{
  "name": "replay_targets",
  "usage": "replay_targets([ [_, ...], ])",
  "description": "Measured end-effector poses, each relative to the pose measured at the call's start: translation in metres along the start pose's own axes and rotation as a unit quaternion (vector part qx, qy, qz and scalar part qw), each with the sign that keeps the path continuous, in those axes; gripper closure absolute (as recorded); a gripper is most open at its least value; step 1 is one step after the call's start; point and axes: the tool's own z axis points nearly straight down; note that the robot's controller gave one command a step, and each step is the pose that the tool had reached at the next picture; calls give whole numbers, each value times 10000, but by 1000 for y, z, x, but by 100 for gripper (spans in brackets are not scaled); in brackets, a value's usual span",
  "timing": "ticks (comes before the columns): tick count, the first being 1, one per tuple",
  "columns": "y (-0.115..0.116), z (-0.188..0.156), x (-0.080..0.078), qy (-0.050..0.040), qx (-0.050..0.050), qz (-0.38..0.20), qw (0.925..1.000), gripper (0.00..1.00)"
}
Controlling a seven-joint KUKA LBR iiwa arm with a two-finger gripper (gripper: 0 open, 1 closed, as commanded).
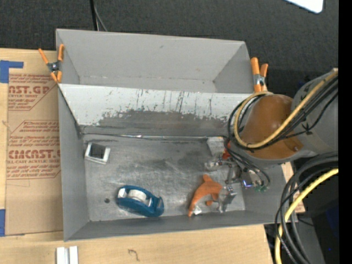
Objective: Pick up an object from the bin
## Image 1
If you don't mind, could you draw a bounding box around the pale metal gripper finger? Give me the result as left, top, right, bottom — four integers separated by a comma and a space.
204, 159, 231, 172
218, 185, 238, 213

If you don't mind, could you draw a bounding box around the orange toy dolphin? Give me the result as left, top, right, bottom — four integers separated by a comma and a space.
188, 174, 223, 218

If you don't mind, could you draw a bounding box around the grey metal bin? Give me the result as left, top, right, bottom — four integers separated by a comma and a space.
56, 28, 289, 242

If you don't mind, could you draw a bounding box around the blue tape dispenser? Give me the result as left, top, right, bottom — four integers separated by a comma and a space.
116, 185, 165, 218

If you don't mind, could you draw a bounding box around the brown cardboard board red print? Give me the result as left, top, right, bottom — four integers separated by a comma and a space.
0, 47, 65, 238

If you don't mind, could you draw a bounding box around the small white square frame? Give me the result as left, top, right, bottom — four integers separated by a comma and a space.
84, 142, 112, 166

